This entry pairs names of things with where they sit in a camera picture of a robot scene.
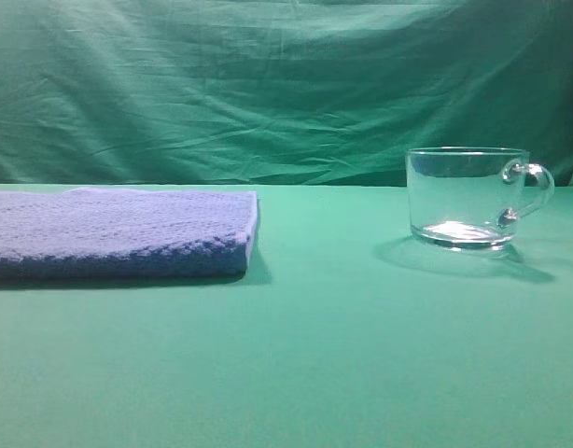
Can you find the transparent glass cup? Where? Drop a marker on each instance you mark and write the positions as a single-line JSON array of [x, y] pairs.
[[472, 198]]

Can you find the folded blue towel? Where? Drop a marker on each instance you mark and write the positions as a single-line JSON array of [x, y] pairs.
[[90, 232]]

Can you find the green backdrop cloth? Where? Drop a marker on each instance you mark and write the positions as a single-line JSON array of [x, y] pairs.
[[277, 92]]

